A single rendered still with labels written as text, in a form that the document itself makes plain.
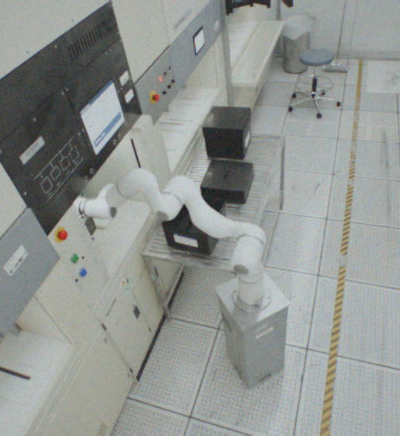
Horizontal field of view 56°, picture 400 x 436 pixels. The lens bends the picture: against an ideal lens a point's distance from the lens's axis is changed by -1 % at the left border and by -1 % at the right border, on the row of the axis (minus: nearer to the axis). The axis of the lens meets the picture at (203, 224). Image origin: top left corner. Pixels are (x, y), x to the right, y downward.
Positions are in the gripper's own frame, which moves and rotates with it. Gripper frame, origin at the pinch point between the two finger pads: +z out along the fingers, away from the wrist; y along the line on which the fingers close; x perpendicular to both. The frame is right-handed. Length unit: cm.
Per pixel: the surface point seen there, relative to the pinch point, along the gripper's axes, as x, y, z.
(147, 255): -44, 10, -35
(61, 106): 55, -1, -28
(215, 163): -34, 83, -58
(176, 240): -37, 17, -51
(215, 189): -34, 59, -64
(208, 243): -33, 15, -70
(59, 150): 43, -12, -28
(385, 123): -120, 280, -190
